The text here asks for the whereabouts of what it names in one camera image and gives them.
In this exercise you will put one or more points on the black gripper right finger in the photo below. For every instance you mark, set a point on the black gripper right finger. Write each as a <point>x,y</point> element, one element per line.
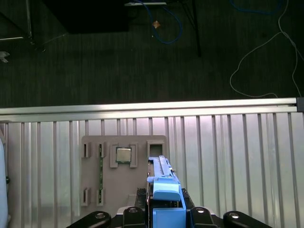
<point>200,219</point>

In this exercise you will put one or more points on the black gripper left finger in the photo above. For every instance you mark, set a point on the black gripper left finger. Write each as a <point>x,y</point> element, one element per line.
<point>133,218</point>

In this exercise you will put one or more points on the hard disk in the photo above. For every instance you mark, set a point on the hard disk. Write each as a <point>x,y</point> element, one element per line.
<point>166,190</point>

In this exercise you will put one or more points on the grey parts rack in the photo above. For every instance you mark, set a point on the grey parts rack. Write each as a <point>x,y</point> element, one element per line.
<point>123,180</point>

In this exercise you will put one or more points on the green RAM stick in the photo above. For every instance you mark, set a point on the green RAM stick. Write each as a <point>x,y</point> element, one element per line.
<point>101,171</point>

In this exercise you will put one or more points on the silver CPU chip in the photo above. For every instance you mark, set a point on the silver CPU chip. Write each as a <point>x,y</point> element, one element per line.
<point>123,154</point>

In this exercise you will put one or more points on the black stand leg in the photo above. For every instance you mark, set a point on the black stand leg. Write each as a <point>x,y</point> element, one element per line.
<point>196,28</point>

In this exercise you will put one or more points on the brown paper scrap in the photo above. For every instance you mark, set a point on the brown paper scrap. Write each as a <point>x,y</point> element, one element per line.
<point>156,24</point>

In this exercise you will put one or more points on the black floor cabinet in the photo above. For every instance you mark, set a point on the black floor cabinet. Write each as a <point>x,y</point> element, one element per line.
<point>90,16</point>

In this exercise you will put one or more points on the grey caster foot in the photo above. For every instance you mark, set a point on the grey caster foot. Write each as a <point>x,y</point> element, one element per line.
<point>3,56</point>

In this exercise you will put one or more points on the white power strip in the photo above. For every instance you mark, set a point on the white power strip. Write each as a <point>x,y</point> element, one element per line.
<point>145,3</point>

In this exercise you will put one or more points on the metal tube frame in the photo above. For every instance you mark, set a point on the metal tube frame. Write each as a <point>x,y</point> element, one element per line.
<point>29,19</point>

